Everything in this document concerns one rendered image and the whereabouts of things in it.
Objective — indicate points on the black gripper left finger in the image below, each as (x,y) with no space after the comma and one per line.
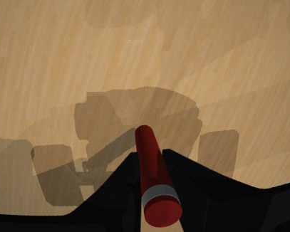
(115,207)

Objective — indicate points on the dark red peg with grey band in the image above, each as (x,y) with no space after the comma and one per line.
(161,204)

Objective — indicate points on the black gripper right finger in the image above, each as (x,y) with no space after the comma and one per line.
(212,202)

